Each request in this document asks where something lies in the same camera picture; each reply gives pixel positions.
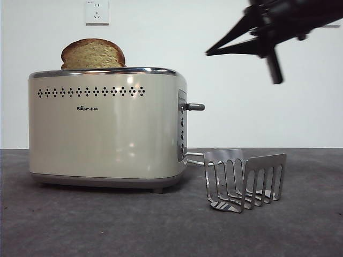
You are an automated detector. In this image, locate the grey toaster lever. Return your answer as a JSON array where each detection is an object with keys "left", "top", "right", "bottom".
[{"left": 181, "top": 102, "right": 206, "bottom": 112}]

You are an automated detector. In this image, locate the brown-crusted bread slice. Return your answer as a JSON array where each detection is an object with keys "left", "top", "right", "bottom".
[{"left": 61, "top": 39, "right": 126, "bottom": 70}]

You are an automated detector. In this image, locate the silver metal toast rack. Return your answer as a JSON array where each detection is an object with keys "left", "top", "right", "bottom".
[{"left": 203, "top": 149, "right": 287, "bottom": 214}]

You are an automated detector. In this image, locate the cream toaster with chrome top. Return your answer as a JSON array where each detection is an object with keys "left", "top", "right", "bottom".
[{"left": 28, "top": 66, "right": 188, "bottom": 194}]

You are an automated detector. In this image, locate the white power cable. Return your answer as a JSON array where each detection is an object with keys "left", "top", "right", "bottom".
[{"left": 184, "top": 152, "right": 215, "bottom": 167}]

